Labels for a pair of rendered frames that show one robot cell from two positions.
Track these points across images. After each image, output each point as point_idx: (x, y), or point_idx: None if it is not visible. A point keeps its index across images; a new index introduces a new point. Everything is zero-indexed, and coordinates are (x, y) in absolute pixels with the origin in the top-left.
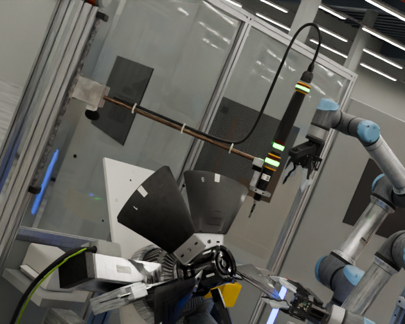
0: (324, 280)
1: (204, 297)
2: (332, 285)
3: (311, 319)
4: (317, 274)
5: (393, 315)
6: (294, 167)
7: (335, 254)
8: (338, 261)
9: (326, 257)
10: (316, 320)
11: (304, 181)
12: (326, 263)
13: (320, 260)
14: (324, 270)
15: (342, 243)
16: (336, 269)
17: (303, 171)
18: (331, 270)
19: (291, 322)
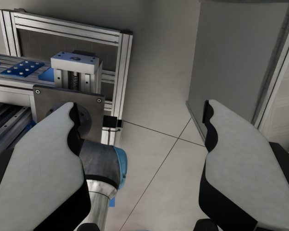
0: (97, 142)
1: (236, 102)
2: (79, 138)
3: (80, 92)
4: (116, 147)
5: None
6: (207, 187)
7: (94, 178)
8: (85, 170)
9: (117, 174)
10: (71, 91)
11: (37, 129)
12: (103, 161)
13: (121, 164)
14: (100, 150)
15: (97, 206)
16: (78, 155)
17: (52, 185)
18: (87, 152)
19: (91, 69)
